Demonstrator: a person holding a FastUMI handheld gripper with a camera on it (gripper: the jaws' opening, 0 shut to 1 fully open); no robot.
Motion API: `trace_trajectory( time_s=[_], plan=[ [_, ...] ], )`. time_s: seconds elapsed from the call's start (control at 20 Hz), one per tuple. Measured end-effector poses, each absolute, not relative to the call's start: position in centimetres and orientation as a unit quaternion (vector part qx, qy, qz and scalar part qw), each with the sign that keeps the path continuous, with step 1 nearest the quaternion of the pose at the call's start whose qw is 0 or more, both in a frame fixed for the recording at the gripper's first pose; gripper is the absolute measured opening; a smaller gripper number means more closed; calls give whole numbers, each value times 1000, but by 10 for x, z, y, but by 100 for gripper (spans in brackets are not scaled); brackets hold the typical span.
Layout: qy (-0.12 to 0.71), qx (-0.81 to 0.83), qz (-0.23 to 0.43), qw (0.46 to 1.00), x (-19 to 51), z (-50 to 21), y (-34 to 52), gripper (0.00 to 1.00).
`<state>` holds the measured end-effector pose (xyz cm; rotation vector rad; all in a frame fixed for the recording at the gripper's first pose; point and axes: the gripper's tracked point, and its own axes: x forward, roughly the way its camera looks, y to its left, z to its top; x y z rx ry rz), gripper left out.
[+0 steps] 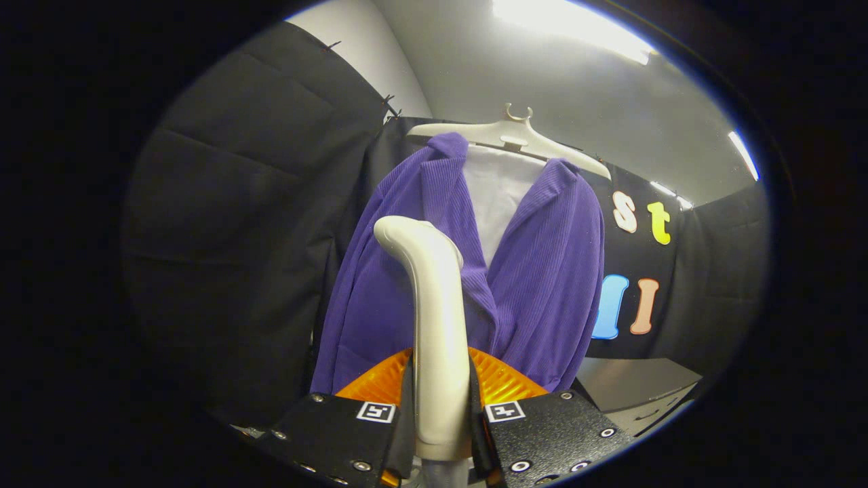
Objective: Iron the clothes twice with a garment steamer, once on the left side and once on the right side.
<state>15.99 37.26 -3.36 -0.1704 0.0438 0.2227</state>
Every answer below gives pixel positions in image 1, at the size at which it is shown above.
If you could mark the purple jacket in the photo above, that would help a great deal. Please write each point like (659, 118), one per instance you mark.
(542, 285)

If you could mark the small ceiling light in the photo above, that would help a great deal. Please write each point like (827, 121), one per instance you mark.
(661, 188)

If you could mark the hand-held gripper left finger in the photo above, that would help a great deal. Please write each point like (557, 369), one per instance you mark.
(339, 434)

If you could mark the white garment steamer head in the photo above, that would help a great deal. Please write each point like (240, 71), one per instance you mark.
(437, 339)

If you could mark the cream clothes hanger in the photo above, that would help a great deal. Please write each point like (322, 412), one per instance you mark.
(508, 132)

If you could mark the long ceiling light strip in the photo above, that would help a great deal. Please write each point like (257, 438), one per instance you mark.
(744, 156)

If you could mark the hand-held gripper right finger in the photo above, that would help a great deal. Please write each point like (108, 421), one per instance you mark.
(542, 434)

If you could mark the white vertical ironing board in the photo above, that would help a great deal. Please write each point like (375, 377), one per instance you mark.
(498, 196)

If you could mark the grey drawer cabinet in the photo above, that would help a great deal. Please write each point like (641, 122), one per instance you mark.
(630, 383)

